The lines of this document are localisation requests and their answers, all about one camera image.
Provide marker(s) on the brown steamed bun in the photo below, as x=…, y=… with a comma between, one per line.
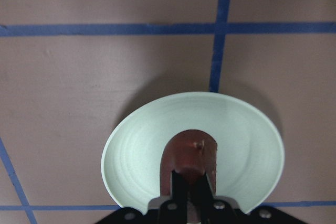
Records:
x=192, y=154

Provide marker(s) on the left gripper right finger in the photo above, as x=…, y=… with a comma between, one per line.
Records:
x=201, y=193

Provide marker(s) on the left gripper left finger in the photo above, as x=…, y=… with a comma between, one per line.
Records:
x=179, y=189

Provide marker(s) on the light green plate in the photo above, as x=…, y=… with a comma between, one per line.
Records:
x=250, y=152

